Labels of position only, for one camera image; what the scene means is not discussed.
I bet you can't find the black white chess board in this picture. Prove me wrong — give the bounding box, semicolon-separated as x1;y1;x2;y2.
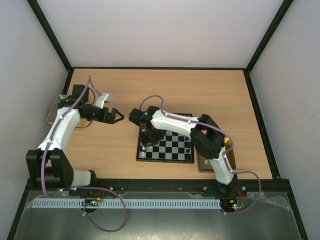
136;112;195;164

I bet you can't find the gold metal tin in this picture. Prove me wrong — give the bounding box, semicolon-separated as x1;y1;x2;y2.
196;136;237;174

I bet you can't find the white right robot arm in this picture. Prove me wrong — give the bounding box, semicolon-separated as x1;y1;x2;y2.
129;106;237;196

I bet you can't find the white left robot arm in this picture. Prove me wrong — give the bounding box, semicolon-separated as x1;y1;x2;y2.
26;84;124;189

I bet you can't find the silver metal tin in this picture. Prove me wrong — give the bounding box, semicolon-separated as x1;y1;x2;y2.
46;94;69;126

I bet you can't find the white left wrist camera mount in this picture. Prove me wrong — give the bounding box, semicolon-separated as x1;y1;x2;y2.
95;93;113;109

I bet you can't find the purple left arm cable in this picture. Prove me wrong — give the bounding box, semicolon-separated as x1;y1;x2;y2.
40;75;128;231

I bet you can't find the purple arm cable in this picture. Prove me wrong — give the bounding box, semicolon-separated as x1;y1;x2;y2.
139;94;262;216
40;75;128;231

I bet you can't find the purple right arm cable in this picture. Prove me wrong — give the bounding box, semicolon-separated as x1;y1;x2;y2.
139;94;262;216

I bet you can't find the light blue slotted cable duct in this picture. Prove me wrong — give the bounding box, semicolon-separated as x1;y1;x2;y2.
31;198;221;210

